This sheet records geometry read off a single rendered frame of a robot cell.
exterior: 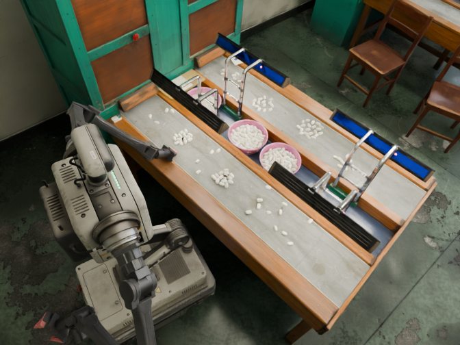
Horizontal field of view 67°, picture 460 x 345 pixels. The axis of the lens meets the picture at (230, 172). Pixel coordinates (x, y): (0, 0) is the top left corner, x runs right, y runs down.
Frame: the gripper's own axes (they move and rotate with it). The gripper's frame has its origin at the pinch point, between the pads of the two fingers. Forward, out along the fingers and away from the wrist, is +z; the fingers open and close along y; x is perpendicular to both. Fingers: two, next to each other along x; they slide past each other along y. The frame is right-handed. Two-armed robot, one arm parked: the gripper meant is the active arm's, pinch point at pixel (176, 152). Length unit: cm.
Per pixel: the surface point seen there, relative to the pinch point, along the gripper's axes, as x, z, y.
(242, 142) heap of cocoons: -23.4, 30.0, -22.3
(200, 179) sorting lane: 2.3, -0.3, -24.0
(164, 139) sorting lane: -0.2, 2.8, 14.4
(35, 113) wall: 64, 7, 149
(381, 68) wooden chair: -118, 189, -35
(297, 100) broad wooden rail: -61, 72, -23
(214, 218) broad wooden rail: 9, -12, -50
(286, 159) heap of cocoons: -29, 40, -51
